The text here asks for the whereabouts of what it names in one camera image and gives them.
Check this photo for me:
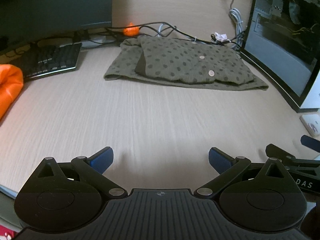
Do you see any black keyboard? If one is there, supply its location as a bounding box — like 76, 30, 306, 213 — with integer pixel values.
9, 43, 82, 81

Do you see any white coiled cable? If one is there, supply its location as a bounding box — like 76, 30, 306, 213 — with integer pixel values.
223, 0, 245, 49

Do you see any orange pumpkin figurine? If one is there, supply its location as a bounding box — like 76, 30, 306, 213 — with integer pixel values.
123, 23, 140, 37

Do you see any black computer monitor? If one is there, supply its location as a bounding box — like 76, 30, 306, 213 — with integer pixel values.
1, 0, 112, 51

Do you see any crumpled white paper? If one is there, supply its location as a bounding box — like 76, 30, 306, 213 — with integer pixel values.
214, 32, 229, 42

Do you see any olive polka dot sweater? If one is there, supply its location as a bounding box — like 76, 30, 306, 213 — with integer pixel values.
104, 36, 268, 91

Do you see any white small device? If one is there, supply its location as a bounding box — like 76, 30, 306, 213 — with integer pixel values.
300, 114, 320, 137

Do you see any orange fabric bag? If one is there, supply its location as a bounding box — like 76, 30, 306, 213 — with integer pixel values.
0, 64, 24, 118

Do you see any black cable bundle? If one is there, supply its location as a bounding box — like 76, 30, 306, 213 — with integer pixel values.
72, 22, 247, 51

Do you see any light grey looped cable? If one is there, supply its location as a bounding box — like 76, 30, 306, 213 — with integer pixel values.
152, 23, 173, 38

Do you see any black computer tower case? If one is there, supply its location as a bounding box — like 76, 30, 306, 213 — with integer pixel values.
241, 0, 319, 113

